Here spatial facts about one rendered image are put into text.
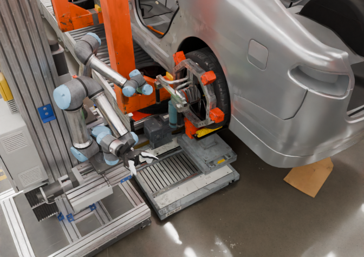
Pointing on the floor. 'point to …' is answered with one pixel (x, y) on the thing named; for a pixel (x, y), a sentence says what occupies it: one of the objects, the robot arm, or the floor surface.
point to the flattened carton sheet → (310, 176)
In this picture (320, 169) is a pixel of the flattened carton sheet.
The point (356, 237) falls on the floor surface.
